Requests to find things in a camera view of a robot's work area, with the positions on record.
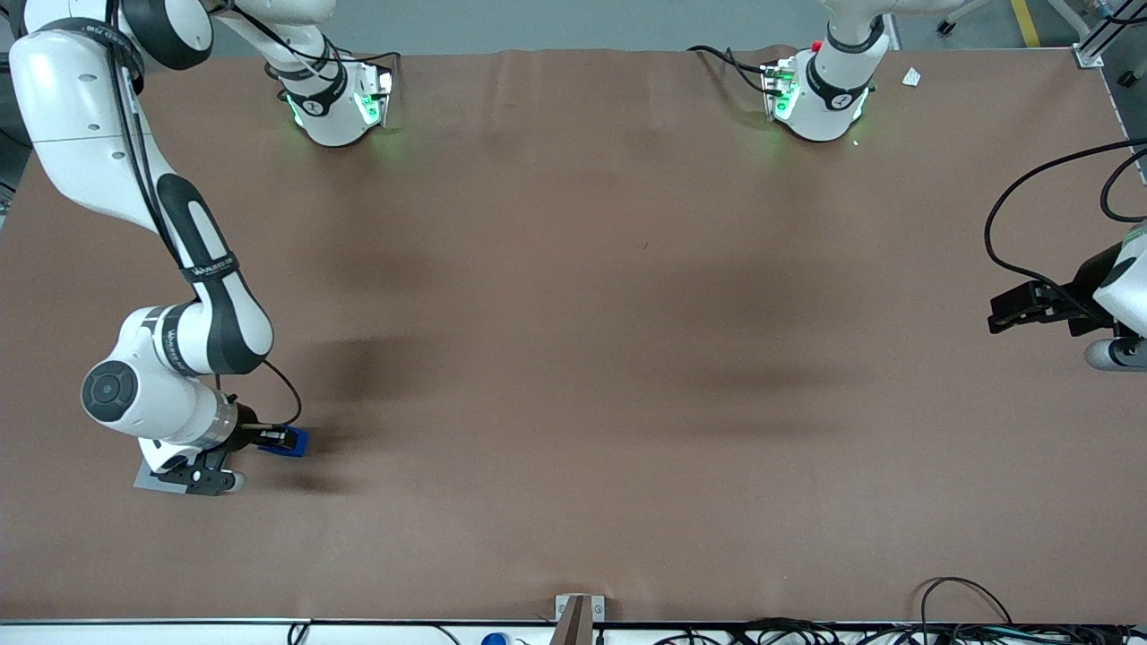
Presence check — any gray square base block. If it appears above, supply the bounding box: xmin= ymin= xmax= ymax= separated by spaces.
xmin=133 ymin=459 xmax=232 ymax=496

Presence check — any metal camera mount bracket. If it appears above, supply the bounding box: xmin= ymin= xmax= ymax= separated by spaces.
xmin=554 ymin=593 xmax=607 ymax=645

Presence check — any black base cable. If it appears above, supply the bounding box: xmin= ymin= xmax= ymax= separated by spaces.
xmin=688 ymin=45 xmax=773 ymax=95
xmin=215 ymin=0 xmax=401 ymax=86

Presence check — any white rolling stand base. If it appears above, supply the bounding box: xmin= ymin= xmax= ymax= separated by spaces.
xmin=936 ymin=0 xmax=1090 ymax=37

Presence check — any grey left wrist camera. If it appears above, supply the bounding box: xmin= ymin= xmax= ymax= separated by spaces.
xmin=1084 ymin=337 xmax=1147 ymax=371

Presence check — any black right base cable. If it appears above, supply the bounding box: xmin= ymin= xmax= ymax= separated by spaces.
xmin=215 ymin=0 xmax=401 ymax=86

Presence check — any black arched cable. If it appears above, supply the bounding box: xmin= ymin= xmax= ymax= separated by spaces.
xmin=921 ymin=578 xmax=1013 ymax=626

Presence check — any long black left wrist cable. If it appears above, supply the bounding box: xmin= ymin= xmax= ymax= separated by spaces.
xmin=984 ymin=139 xmax=1147 ymax=323

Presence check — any black cable bundle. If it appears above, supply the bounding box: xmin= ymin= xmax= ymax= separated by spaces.
xmin=654 ymin=616 xmax=1147 ymax=645

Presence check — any black left base cable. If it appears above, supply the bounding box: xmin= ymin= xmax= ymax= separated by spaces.
xmin=688 ymin=45 xmax=773 ymax=95

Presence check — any small blue plastic part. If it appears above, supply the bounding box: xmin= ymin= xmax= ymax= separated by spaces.
xmin=258 ymin=426 xmax=310 ymax=459

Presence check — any aluminium frame post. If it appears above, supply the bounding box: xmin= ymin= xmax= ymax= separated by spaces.
xmin=1071 ymin=0 xmax=1147 ymax=71

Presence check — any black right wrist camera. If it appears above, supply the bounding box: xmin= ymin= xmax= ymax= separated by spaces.
xmin=161 ymin=451 xmax=245 ymax=496

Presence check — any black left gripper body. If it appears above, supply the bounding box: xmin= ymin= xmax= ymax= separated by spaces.
xmin=1071 ymin=244 xmax=1125 ymax=336

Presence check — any short black looped cable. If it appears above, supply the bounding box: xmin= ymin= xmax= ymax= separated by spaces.
xmin=1100 ymin=148 xmax=1147 ymax=223

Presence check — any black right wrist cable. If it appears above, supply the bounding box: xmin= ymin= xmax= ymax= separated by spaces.
xmin=103 ymin=36 xmax=303 ymax=431

